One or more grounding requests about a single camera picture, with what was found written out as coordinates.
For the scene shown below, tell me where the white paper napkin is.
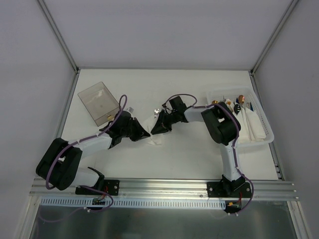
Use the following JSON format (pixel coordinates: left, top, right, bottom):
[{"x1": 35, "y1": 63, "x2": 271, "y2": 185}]
[{"x1": 142, "y1": 116, "x2": 164, "y2": 146}]

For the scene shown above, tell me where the ornate silver fork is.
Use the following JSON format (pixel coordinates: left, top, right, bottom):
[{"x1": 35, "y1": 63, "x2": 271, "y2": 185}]
[{"x1": 154, "y1": 109, "x2": 161, "y2": 118}]

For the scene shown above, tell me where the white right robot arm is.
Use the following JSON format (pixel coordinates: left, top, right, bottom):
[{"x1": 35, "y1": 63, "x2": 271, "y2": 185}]
[{"x1": 151, "y1": 95, "x2": 242, "y2": 197}]

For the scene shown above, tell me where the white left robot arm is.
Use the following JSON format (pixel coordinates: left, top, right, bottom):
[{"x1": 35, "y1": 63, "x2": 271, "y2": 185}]
[{"x1": 35, "y1": 111, "x2": 151, "y2": 194}]

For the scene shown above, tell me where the smoked clear plastic box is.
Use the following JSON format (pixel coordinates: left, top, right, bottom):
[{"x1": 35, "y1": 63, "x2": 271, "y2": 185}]
[{"x1": 78, "y1": 82, "x2": 119, "y2": 126}]

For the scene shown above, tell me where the white plastic basket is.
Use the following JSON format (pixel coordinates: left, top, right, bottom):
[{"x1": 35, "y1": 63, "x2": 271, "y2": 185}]
[{"x1": 206, "y1": 86, "x2": 274, "y2": 147}]

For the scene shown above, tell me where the folded white napkins stack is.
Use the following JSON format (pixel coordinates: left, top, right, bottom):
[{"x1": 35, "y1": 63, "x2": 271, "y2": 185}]
[{"x1": 232, "y1": 103, "x2": 266, "y2": 144}]

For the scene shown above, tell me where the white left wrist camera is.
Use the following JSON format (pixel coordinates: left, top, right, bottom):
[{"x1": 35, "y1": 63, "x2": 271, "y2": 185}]
[{"x1": 127, "y1": 107, "x2": 134, "y2": 113}]

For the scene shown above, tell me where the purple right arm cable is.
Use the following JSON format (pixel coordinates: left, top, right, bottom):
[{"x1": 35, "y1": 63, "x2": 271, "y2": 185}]
[{"x1": 161, "y1": 93, "x2": 255, "y2": 217}]

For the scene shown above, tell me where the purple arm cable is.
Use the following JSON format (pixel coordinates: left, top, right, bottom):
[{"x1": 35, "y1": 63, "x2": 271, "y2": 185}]
[
  {"x1": 37, "y1": 94, "x2": 129, "y2": 222},
  {"x1": 161, "y1": 93, "x2": 255, "y2": 217}
]

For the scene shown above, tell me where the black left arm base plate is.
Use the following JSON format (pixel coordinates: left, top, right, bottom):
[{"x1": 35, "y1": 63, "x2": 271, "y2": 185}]
[{"x1": 75, "y1": 179, "x2": 120, "y2": 196}]

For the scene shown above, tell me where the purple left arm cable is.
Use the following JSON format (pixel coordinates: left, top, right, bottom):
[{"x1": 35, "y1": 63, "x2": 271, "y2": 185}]
[{"x1": 37, "y1": 94, "x2": 129, "y2": 222}]

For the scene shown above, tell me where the left aluminium frame post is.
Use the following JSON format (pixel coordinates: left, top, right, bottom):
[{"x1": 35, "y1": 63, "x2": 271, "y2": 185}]
[{"x1": 37, "y1": 0, "x2": 80, "y2": 73}]

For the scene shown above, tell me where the aluminium frame post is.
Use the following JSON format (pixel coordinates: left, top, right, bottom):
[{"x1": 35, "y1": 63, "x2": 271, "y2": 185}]
[
  {"x1": 37, "y1": 0, "x2": 80, "y2": 73},
  {"x1": 250, "y1": 0, "x2": 300, "y2": 75}
]

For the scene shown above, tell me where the white slotted cable duct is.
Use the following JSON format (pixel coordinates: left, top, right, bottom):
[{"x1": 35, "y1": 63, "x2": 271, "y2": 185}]
[{"x1": 40, "y1": 197, "x2": 226, "y2": 210}]

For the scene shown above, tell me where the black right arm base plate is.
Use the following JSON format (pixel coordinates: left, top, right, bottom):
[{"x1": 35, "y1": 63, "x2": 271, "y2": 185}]
[{"x1": 206, "y1": 181, "x2": 252, "y2": 199}]

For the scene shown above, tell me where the right aluminium frame post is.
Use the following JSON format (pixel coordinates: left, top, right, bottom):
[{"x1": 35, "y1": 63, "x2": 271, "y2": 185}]
[{"x1": 250, "y1": 0, "x2": 300, "y2": 75}]

